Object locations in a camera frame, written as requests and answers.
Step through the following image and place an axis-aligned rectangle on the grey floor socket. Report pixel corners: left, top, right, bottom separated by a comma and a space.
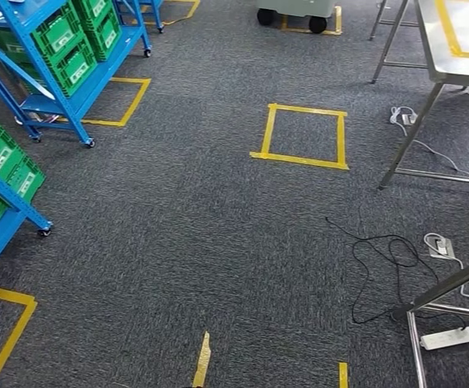
389, 105, 418, 128
423, 232, 457, 262

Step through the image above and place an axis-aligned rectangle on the white power strip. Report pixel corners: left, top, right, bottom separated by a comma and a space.
420, 326, 469, 352

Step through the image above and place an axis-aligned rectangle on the grey wheeled cart robot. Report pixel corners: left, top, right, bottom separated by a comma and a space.
255, 0, 337, 36

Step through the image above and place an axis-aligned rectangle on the stainless steel table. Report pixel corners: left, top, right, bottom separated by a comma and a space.
369, 0, 469, 192

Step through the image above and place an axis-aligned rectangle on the stainless steel workbench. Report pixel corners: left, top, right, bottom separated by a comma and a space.
390, 213, 469, 388

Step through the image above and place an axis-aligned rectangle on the yellow tape frame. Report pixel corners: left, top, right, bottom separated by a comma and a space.
434, 0, 469, 61

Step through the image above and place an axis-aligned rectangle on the black floor cable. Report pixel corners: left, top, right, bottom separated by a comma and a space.
324, 215, 467, 329

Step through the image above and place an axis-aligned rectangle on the white cable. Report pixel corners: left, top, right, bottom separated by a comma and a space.
394, 120, 469, 179
423, 232, 469, 307

